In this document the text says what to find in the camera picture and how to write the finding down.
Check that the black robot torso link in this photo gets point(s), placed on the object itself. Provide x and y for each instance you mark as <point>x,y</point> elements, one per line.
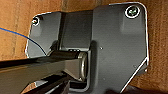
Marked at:
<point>40,68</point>

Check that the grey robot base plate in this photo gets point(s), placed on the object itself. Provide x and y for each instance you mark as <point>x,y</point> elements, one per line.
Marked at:
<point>116,43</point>

